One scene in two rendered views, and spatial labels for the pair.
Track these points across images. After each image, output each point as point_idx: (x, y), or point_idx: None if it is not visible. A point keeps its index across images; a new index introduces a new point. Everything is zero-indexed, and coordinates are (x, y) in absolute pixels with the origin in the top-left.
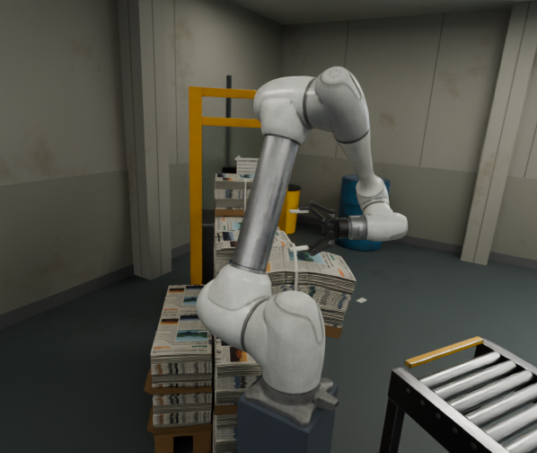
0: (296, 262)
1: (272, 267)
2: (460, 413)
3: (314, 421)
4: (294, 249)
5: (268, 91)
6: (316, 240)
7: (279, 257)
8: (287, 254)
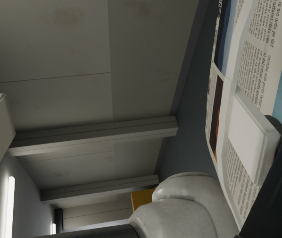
0: (238, 226)
1: (227, 148)
2: None
3: None
4: (217, 146)
5: None
6: (257, 198)
7: (254, 65)
8: None
